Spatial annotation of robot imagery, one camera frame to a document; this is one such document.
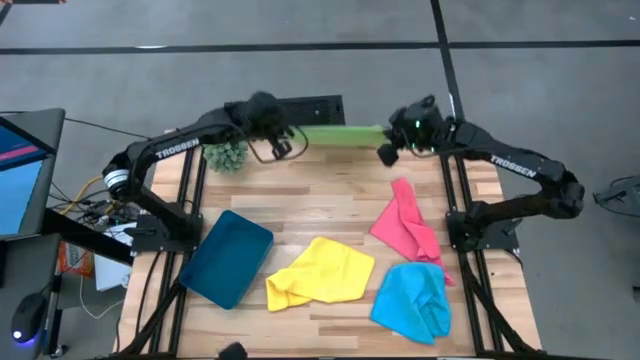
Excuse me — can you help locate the small black object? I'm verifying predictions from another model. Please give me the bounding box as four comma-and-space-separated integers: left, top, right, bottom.
218, 341, 249, 360

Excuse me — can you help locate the black aluminium table frame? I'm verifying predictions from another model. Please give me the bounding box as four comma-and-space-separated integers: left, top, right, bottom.
117, 128, 544, 359

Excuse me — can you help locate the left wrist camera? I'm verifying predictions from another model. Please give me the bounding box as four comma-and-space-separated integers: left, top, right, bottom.
268, 138, 295, 162

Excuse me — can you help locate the yellow cable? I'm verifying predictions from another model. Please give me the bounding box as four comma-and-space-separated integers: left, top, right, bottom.
60, 173, 123, 216

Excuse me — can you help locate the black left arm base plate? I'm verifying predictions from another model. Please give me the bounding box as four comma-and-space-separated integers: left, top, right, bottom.
130, 214, 204, 254

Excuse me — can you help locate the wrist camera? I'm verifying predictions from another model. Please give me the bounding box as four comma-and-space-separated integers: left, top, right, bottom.
268, 138, 295, 162
376, 143, 401, 168

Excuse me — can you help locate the black floor cable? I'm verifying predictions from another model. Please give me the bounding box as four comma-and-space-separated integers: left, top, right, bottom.
63, 117, 164, 143

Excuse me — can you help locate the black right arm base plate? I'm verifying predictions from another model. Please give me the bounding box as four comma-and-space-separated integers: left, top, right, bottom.
446, 209, 521, 253

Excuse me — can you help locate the green artificial plant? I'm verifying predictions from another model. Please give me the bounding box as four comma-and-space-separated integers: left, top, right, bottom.
203, 141, 250, 175

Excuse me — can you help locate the black perforated panel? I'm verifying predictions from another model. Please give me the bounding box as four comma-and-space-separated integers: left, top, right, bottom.
222, 94, 347, 127

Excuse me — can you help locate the black slanted bar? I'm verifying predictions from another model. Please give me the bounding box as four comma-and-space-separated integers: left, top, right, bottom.
39, 207, 135, 266

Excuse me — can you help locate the white paper sheet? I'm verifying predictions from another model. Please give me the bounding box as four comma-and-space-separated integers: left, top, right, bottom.
93, 222, 134, 292

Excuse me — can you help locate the pink microfiber towel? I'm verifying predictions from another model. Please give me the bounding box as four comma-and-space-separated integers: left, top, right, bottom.
369, 177, 457, 287

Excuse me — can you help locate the light blue microfiber towel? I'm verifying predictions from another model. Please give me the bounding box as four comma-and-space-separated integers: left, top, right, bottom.
369, 262, 453, 346

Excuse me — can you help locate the green microfiber towel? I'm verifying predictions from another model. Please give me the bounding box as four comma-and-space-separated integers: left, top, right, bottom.
293, 123, 390, 149

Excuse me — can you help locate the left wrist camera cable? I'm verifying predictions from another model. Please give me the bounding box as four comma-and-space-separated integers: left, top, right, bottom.
247, 135, 310, 165

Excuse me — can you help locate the computer monitor with blue screen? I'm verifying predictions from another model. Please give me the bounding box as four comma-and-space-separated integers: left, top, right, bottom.
0, 108, 67, 242

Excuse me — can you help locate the orange package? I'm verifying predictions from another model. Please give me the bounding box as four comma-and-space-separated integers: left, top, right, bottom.
57, 240, 96, 279

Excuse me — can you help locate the yellow microfiber towel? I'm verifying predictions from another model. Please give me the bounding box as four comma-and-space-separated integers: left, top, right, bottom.
264, 235, 376, 313

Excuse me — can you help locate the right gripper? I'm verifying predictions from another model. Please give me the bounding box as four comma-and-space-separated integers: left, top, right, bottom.
385, 94, 449, 154

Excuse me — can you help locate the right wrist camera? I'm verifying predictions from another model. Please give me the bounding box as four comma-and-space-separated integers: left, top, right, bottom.
376, 143, 401, 168

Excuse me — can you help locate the black computer mouse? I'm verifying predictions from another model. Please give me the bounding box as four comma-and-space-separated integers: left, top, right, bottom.
10, 292, 49, 345

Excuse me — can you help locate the teal plastic bin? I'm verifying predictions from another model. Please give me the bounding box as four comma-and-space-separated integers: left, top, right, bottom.
178, 209, 275, 311

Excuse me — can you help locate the grey side desk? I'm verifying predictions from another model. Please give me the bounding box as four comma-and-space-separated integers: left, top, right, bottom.
0, 232, 64, 360

